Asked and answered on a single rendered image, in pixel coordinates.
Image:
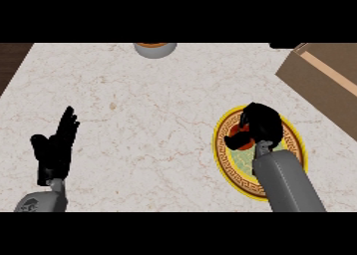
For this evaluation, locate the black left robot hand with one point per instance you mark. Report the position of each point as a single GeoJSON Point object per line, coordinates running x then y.
{"type": "Point", "coordinates": [57, 149]}

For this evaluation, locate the yellow rimmed patterned plate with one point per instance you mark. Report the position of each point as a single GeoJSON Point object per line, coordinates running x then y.
{"type": "Point", "coordinates": [236, 166]}

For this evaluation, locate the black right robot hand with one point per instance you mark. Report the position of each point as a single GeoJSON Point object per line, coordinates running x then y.
{"type": "Point", "coordinates": [263, 123]}

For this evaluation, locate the grey bowl with orange content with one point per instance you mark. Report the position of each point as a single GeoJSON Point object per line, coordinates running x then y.
{"type": "Point", "coordinates": [155, 50]}

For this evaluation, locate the brown cardboard box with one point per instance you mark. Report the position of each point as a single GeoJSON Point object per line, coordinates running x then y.
{"type": "Point", "coordinates": [329, 89]}

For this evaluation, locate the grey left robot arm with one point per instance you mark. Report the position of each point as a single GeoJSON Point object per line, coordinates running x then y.
{"type": "Point", "coordinates": [44, 201]}

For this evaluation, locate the red tomato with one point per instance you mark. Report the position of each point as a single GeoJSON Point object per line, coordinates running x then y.
{"type": "Point", "coordinates": [244, 140]}

